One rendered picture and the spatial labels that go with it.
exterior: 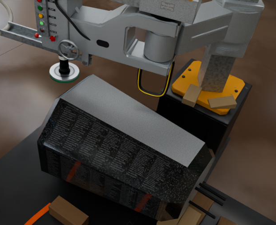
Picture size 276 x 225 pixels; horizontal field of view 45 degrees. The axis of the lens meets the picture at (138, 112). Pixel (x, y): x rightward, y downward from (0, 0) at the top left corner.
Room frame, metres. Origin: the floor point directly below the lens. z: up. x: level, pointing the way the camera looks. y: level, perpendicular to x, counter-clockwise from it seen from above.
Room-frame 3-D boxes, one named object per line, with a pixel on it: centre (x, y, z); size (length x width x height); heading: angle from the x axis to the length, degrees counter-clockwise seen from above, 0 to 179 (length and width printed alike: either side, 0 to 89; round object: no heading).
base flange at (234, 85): (2.19, -0.55, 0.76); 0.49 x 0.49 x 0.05; 65
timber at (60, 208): (1.20, 0.40, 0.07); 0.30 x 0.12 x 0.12; 63
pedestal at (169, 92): (2.19, -0.55, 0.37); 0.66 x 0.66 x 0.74; 65
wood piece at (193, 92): (1.98, -0.39, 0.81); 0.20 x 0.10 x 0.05; 163
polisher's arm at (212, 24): (2.05, -0.40, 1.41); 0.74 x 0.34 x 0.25; 132
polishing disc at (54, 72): (1.88, 0.58, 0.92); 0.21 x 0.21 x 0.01
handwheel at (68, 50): (1.74, 0.49, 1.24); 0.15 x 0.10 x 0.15; 79
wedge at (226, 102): (1.96, -0.63, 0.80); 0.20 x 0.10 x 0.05; 104
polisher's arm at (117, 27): (1.79, 0.20, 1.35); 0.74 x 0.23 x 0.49; 79
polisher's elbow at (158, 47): (1.75, -0.07, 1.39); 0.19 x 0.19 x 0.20
